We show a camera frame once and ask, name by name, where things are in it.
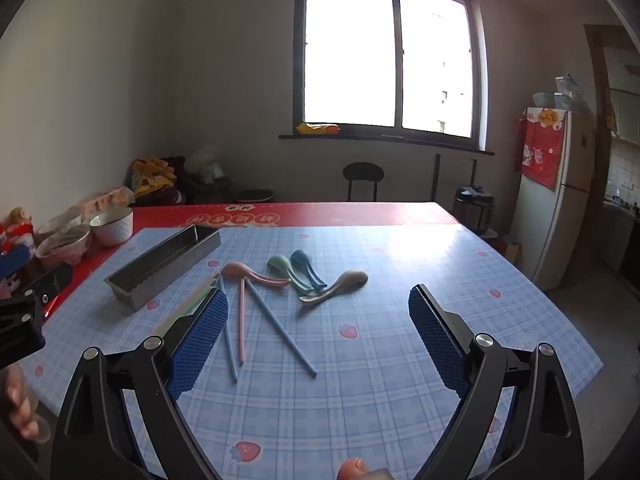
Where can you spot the tissue box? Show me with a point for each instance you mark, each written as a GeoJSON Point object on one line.
{"type": "Point", "coordinates": [105, 201]}

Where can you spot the small toy figure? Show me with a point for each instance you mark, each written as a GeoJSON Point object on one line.
{"type": "Point", "coordinates": [17, 225]}

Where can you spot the metal utensil tray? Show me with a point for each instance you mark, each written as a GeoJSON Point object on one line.
{"type": "Point", "coordinates": [150, 280]}

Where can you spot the black trash bin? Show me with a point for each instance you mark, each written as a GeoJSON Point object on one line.
{"type": "Point", "coordinates": [255, 196]}

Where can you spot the clear plastic containers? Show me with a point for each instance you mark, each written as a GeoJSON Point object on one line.
{"type": "Point", "coordinates": [562, 92]}

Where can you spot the blue spoon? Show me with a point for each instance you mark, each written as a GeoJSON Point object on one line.
{"type": "Point", "coordinates": [300, 258]}

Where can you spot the pink chopstick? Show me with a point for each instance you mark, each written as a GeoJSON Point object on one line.
{"type": "Point", "coordinates": [242, 330]}

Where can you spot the blue checked table mat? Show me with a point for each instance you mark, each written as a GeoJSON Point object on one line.
{"type": "Point", "coordinates": [375, 385]}

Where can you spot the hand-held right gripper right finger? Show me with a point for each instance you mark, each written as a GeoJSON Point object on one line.
{"type": "Point", "coordinates": [440, 345]}

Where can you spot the person's left hand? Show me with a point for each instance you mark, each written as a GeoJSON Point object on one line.
{"type": "Point", "coordinates": [17, 400]}

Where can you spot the black chair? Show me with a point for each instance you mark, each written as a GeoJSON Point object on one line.
{"type": "Point", "coordinates": [363, 172]}

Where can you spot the yellow bag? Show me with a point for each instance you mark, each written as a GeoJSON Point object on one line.
{"type": "Point", "coordinates": [317, 129]}

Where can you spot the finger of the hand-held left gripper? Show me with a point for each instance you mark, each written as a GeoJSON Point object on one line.
{"type": "Point", "coordinates": [22, 330]}
{"type": "Point", "coordinates": [12, 262]}

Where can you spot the white refrigerator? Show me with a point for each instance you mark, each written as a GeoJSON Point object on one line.
{"type": "Point", "coordinates": [565, 220]}

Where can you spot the dark folded frame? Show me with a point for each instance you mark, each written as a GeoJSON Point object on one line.
{"type": "Point", "coordinates": [437, 180]}

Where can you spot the red printed tablecloth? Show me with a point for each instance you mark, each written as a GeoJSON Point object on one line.
{"type": "Point", "coordinates": [325, 212]}

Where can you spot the green chopstick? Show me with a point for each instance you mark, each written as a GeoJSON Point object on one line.
{"type": "Point", "coordinates": [180, 312]}

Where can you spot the dark fabric basket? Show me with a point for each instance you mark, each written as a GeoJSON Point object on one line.
{"type": "Point", "coordinates": [205, 190]}

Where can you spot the black rice cooker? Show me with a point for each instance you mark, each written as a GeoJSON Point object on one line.
{"type": "Point", "coordinates": [472, 207]}

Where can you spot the dark framed window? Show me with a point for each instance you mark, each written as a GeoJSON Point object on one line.
{"type": "Point", "coordinates": [390, 60]}

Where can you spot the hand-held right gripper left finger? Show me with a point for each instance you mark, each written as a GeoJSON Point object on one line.
{"type": "Point", "coordinates": [200, 340]}

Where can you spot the white textured bowl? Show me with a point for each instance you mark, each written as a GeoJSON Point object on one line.
{"type": "Point", "coordinates": [112, 232]}

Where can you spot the dark kitchen cabinet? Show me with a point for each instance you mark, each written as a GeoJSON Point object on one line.
{"type": "Point", "coordinates": [620, 240]}

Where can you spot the beige spoon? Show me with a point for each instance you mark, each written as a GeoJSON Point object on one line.
{"type": "Point", "coordinates": [350, 278]}

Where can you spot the white plastic bag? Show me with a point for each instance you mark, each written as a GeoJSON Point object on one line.
{"type": "Point", "coordinates": [205, 165]}

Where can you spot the pink spoon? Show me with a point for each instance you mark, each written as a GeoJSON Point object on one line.
{"type": "Point", "coordinates": [237, 270]}

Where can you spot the grey-blue chopstick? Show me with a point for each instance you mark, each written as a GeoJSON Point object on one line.
{"type": "Point", "coordinates": [285, 335]}

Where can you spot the green spoon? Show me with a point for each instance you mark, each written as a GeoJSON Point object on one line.
{"type": "Point", "coordinates": [277, 262]}

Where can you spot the covered bowl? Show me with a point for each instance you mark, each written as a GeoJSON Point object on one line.
{"type": "Point", "coordinates": [62, 250]}
{"type": "Point", "coordinates": [57, 222]}

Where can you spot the yellow clothes pile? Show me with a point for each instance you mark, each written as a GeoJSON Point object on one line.
{"type": "Point", "coordinates": [150, 177]}

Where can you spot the red printed cloth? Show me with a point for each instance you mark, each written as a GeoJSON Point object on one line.
{"type": "Point", "coordinates": [542, 150]}

